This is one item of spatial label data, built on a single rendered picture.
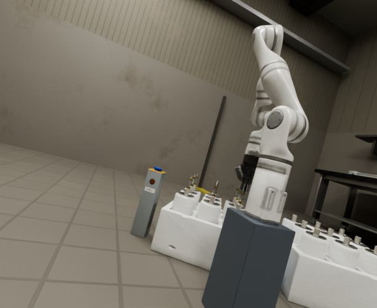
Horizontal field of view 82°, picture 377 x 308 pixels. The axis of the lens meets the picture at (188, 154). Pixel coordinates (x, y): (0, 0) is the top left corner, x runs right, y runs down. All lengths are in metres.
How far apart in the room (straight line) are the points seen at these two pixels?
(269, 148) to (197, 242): 0.50
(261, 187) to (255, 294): 0.27
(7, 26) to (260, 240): 3.34
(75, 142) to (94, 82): 0.81
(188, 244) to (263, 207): 0.43
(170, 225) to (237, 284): 0.41
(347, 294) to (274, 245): 0.50
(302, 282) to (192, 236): 0.44
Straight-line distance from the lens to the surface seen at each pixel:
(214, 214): 0.96
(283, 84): 0.78
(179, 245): 0.97
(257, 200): 0.64
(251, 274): 0.65
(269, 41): 0.96
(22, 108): 3.23
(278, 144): 0.64
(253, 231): 0.60
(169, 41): 3.45
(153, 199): 1.04
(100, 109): 3.09
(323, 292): 1.07
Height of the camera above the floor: 0.41
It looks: 1 degrees up
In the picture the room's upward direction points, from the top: 16 degrees clockwise
